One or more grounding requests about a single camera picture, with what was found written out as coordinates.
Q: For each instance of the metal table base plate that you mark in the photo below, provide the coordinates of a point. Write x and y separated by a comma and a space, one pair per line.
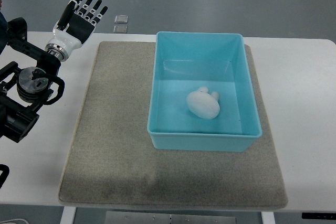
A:
143, 217

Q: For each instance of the person in dark clothes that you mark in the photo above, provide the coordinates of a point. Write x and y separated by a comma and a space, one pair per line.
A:
3, 33

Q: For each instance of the blue plastic box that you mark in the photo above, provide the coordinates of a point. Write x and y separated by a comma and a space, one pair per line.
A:
185, 62

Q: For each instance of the black table control panel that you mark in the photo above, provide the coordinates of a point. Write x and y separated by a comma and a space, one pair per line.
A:
318, 216

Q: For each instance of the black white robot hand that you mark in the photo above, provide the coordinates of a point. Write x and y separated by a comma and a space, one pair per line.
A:
75, 26

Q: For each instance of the black object at left edge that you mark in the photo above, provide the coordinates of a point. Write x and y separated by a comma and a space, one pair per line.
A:
4, 174

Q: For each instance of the upper metal floor plate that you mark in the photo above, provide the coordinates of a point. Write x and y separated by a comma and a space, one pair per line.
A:
121, 19

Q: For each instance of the metal floor plate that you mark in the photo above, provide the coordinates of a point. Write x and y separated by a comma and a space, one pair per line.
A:
120, 29
121, 19

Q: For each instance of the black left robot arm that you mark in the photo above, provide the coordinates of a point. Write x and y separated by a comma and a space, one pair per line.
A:
24, 91

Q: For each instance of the white rabbit toy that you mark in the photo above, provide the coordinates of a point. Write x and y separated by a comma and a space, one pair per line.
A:
203, 104

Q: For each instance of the lower metal floor plate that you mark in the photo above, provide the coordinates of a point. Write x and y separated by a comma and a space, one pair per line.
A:
120, 29

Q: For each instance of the grey felt mat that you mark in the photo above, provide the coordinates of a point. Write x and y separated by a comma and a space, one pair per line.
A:
112, 161

